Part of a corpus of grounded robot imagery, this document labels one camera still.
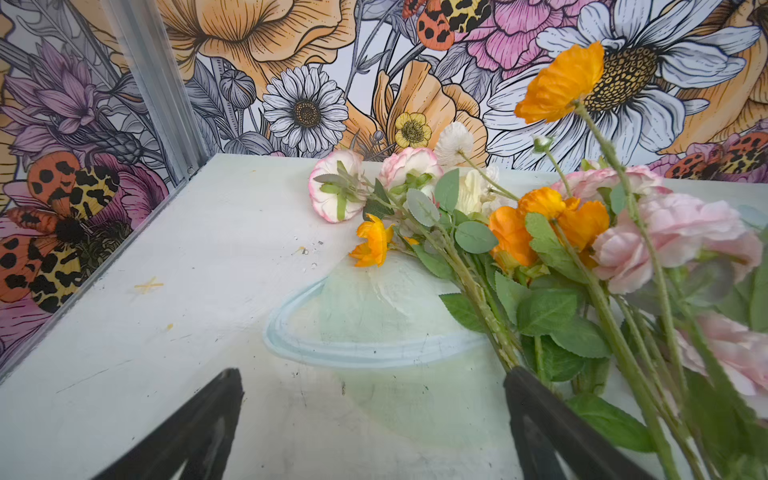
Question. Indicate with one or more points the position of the large pink peony stem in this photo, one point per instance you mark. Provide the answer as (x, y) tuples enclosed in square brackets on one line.
[(742, 353)]

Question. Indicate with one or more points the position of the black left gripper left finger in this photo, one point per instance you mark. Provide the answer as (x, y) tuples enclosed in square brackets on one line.
[(195, 442)]

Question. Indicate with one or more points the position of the orange poppy flower stem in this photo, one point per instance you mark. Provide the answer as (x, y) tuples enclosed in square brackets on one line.
[(556, 228)]

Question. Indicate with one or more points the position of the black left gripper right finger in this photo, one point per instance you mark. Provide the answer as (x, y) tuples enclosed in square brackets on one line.
[(548, 434)]

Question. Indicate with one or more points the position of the pink rose flower stem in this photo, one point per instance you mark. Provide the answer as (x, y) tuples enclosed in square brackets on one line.
[(664, 258)]

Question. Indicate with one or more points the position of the small orange flower stem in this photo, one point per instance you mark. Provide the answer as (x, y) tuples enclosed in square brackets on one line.
[(378, 237)]

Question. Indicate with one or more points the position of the white flower stem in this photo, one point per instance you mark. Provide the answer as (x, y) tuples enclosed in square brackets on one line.
[(479, 188)]

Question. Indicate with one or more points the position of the pink-edged white carnation stem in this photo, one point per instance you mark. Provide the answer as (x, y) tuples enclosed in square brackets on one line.
[(414, 189)]

